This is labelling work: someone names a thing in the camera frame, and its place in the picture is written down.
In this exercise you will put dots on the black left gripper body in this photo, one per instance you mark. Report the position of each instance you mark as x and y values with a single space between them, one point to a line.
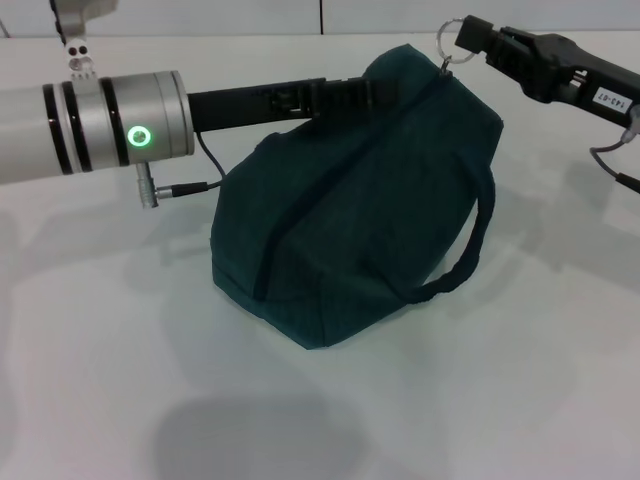
240 107

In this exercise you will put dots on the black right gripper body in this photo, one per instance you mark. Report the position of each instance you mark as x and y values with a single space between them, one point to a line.
570 72

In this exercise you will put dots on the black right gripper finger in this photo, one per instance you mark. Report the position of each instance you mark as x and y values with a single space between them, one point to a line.
495 36
517 67

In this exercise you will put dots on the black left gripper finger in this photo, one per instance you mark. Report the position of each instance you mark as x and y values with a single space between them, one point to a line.
355 95

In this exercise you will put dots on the dark teal insulated lunch bag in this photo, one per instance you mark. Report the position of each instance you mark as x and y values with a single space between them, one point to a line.
360 210

